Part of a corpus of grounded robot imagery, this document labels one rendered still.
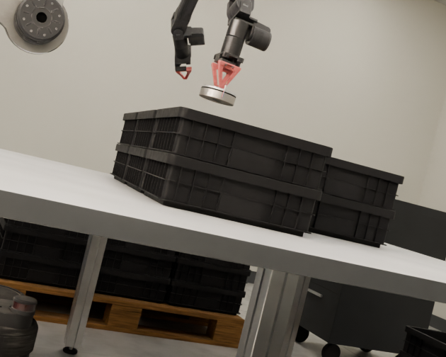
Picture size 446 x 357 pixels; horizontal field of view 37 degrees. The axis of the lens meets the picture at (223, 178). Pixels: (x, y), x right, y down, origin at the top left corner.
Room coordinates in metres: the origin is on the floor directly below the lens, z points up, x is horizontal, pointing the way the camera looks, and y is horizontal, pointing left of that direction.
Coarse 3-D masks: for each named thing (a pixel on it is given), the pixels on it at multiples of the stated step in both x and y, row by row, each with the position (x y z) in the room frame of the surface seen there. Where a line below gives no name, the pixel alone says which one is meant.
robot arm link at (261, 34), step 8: (248, 0) 1.95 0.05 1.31; (240, 8) 1.92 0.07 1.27; (248, 8) 1.94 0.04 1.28; (240, 16) 1.94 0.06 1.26; (248, 16) 1.94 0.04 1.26; (256, 24) 1.96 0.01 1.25; (256, 32) 1.94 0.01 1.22; (264, 32) 1.95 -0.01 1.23; (256, 40) 1.94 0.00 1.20; (264, 40) 1.95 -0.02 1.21; (256, 48) 1.97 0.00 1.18; (264, 48) 1.96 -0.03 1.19
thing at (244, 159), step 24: (168, 120) 1.67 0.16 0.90; (192, 120) 1.55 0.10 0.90; (168, 144) 1.60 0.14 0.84; (192, 144) 1.55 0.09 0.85; (216, 144) 1.57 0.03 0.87; (240, 144) 1.59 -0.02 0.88; (264, 144) 1.61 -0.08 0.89; (240, 168) 1.59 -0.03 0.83; (264, 168) 1.60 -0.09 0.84; (288, 168) 1.63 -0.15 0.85; (312, 168) 1.64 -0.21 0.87
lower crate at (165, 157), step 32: (160, 160) 1.61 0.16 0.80; (192, 160) 1.55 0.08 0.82; (160, 192) 1.57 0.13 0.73; (192, 192) 1.56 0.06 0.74; (224, 192) 1.59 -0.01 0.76; (256, 192) 1.61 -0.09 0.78; (288, 192) 1.62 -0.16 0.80; (320, 192) 1.65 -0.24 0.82; (256, 224) 1.62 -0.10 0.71; (288, 224) 1.64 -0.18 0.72
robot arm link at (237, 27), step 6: (234, 18) 1.94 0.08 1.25; (240, 18) 1.94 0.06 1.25; (234, 24) 1.92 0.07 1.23; (240, 24) 1.92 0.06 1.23; (246, 24) 1.92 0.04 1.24; (252, 24) 1.95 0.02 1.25; (228, 30) 1.93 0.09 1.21; (234, 30) 1.92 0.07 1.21; (240, 30) 1.92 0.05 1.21; (246, 30) 1.93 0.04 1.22; (252, 30) 1.94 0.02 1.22; (234, 36) 1.92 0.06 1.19; (240, 36) 1.92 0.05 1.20; (246, 36) 1.96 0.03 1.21
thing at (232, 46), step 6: (228, 36) 1.92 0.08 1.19; (228, 42) 1.92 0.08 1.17; (234, 42) 1.92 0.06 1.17; (240, 42) 1.92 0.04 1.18; (222, 48) 1.93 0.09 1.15; (228, 48) 1.92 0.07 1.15; (234, 48) 1.92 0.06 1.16; (240, 48) 1.93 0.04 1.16; (216, 54) 1.96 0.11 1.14; (222, 54) 1.89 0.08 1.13; (228, 54) 1.89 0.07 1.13; (234, 54) 1.92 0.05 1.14; (240, 54) 1.94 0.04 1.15; (228, 60) 1.93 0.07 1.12; (240, 60) 1.90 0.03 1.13
